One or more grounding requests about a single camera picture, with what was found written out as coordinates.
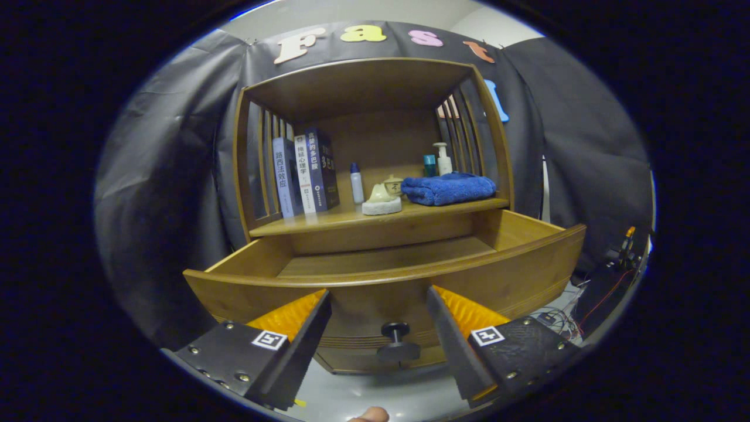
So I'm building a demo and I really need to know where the folded blue towel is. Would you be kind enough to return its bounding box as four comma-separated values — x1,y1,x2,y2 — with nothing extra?
401,172,497,207

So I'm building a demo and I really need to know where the wooden cabinet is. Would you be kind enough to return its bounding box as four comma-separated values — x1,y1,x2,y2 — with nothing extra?
233,57,516,376

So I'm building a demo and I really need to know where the pale lavender book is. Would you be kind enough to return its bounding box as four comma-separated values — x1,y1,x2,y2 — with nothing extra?
272,137,304,219

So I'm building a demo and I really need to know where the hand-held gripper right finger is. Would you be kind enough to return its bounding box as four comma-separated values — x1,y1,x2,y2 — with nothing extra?
426,284,582,409

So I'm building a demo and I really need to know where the dark blue book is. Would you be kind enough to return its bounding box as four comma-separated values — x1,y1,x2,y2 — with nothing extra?
305,127,340,212

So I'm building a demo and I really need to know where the wooden countertop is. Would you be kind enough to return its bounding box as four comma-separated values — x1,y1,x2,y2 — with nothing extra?
249,193,510,237

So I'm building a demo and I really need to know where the cream handled white brush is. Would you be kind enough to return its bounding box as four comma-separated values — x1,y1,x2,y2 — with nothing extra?
362,183,403,216

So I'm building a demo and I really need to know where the white book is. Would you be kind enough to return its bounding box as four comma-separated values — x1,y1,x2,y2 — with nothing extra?
294,134,317,214

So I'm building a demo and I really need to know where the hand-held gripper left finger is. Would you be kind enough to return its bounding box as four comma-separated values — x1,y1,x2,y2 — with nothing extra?
174,288,333,411

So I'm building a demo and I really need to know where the black backdrop cloth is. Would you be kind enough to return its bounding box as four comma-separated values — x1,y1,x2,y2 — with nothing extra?
94,21,654,352

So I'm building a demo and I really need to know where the black and orange tool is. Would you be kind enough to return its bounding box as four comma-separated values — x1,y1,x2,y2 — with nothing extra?
609,226,642,270

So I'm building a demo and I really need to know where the wooden drawer with black knob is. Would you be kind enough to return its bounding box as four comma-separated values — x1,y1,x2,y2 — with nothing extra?
183,209,587,363

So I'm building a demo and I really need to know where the white pump bottle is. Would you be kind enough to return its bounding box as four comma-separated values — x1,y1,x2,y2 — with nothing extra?
433,142,453,176

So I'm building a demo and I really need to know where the tangle of cables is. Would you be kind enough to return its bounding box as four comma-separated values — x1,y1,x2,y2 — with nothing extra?
530,281,636,341

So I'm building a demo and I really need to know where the white bottle with blue cap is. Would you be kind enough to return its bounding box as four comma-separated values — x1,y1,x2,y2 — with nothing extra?
350,162,365,205

